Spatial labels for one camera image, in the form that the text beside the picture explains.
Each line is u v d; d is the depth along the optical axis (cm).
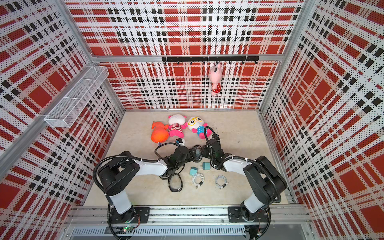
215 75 91
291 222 72
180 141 83
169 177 85
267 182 45
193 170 88
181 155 71
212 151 70
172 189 81
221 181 85
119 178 47
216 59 89
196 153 91
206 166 88
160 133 99
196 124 104
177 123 105
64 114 69
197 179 85
